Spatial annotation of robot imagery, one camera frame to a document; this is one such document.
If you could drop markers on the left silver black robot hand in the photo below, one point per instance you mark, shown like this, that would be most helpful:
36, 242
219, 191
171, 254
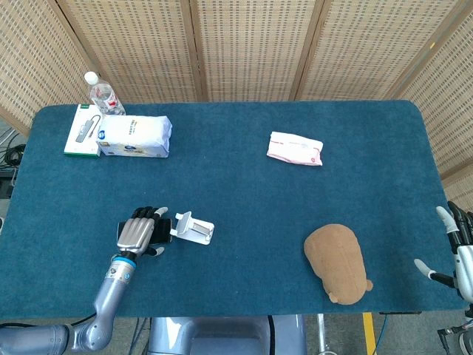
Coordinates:
135, 234

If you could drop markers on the brown plush toy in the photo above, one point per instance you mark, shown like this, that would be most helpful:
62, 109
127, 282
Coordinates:
336, 259

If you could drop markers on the grey blue robot torso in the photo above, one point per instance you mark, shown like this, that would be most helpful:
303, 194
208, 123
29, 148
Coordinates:
221, 336

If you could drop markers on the woven bamboo folding screen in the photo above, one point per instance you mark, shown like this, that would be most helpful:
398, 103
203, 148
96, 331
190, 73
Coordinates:
251, 44

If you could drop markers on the pink tissue pack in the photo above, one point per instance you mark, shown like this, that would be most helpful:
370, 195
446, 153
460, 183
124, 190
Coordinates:
293, 149

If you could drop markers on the metal table leg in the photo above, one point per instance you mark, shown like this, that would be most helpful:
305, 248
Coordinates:
321, 333

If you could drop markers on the white folding phone stand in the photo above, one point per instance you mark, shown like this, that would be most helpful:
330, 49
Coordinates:
201, 232

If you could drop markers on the clear plastic water bottle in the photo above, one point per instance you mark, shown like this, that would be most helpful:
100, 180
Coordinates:
103, 96

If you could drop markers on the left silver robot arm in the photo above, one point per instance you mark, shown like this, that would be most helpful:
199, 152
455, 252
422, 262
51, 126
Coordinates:
109, 288

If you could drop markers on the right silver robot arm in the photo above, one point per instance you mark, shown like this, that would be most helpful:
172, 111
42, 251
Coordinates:
462, 327

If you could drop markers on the black smartphone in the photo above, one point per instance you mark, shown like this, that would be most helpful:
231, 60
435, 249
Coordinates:
162, 231

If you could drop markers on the blue table cloth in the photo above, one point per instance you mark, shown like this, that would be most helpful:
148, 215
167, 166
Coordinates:
240, 192

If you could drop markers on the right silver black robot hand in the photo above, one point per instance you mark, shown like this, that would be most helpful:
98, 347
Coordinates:
465, 266

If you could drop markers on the white green cardboard box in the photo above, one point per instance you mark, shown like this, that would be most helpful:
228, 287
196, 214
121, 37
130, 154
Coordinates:
79, 133

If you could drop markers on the white blue tissue pack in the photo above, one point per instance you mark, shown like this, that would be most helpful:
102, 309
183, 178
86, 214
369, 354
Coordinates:
136, 135

